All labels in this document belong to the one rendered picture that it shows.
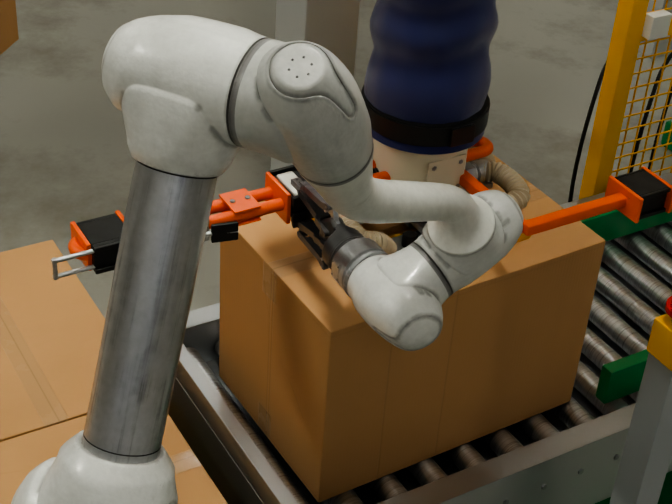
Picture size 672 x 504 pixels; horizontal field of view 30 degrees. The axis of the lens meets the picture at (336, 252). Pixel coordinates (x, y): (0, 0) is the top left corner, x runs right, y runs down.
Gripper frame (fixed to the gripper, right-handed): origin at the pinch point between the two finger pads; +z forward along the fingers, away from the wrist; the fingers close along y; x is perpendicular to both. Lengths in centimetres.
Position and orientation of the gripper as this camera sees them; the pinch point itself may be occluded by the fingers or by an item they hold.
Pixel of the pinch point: (292, 194)
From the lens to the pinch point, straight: 215.8
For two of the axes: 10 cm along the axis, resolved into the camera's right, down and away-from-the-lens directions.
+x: 8.7, -2.5, 4.4
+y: -0.6, 8.1, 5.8
